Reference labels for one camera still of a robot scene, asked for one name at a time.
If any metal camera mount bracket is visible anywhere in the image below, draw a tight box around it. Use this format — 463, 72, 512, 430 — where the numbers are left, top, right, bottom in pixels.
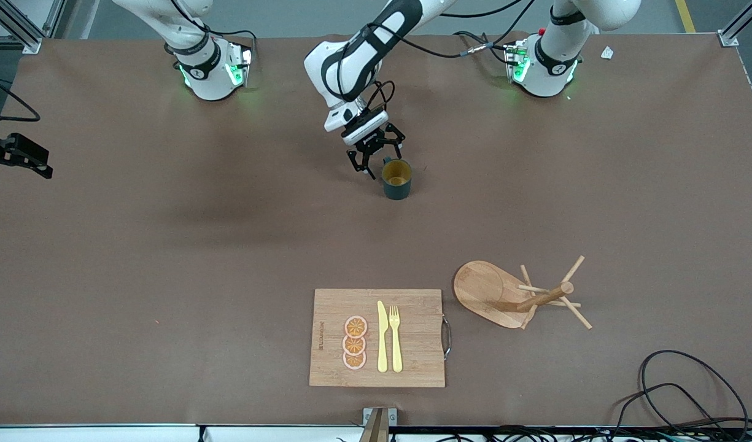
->
362, 407, 398, 442

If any black right base cable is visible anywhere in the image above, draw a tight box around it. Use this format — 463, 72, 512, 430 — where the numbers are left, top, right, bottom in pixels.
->
167, 0, 257, 68

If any aluminium frame profile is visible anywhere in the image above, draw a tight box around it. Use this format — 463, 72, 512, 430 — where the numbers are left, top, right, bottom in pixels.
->
0, 0, 66, 55
718, 0, 752, 48

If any short black looped cable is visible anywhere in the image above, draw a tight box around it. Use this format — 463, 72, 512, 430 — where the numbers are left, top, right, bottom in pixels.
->
614, 383, 723, 442

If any yellow plastic fork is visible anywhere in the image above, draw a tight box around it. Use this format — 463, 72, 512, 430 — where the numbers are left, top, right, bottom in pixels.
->
389, 305, 403, 373

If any brown table cover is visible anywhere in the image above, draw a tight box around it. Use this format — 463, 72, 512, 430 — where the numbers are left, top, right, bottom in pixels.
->
0, 31, 752, 428

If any yellow plastic knife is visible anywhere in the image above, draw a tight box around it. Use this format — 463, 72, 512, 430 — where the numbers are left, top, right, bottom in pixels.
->
377, 300, 389, 373

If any long black looped cable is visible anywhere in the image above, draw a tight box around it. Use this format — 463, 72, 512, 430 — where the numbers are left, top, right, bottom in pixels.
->
638, 349, 751, 442

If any wooden cutting board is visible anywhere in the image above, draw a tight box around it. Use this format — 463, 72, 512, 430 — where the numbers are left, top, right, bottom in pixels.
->
309, 289, 453, 389

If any dark green cup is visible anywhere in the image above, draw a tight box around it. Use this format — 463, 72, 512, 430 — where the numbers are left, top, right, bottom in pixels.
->
382, 157, 413, 201

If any wooden cup rack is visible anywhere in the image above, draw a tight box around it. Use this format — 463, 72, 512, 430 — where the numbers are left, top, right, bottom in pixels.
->
454, 255, 593, 331

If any black base cable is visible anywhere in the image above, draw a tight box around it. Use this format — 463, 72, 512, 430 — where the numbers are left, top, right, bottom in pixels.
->
167, 0, 257, 68
454, 31, 516, 65

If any black left base cable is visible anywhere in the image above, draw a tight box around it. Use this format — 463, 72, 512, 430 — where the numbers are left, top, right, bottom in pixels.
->
454, 31, 516, 65

